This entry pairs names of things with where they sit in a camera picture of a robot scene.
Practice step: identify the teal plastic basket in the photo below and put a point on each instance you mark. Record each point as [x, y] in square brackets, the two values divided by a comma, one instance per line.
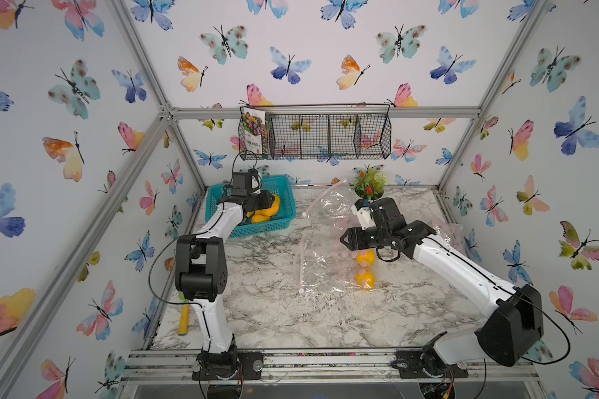
[280, 217]

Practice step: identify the clear bag of lemons front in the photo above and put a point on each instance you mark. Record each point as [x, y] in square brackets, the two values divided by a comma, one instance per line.
[326, 266]

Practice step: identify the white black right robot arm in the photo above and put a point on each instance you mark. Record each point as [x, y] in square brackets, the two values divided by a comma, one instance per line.
[514, 318]

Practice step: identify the seed packet in basket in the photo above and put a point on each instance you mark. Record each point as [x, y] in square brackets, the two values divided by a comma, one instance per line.
[253, 122]

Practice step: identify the yellow green toy tool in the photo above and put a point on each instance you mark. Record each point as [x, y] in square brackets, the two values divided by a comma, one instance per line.
[183, 326]

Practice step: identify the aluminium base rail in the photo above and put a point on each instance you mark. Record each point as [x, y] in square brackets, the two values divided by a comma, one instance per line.
[322, 365]

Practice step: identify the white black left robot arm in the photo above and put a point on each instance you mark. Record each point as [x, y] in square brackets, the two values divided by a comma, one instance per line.
[201, 266]

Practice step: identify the white pot artificial plant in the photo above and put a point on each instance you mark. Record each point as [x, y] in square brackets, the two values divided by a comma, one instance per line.
[369, 182]

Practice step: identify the clear zip-top bag with pears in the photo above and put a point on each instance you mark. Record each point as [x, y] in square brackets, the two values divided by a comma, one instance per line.
[450, 233]

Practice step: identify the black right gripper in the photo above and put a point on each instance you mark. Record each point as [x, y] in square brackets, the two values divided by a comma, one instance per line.
[355, 238]

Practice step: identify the yellow lemon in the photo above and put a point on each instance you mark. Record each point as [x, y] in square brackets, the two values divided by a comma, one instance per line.
[259, 218]

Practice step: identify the black wire wall basket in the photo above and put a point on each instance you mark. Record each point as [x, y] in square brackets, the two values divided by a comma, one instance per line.
[324, 133]

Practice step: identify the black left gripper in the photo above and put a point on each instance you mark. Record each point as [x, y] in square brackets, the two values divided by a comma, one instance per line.
[265, 201]

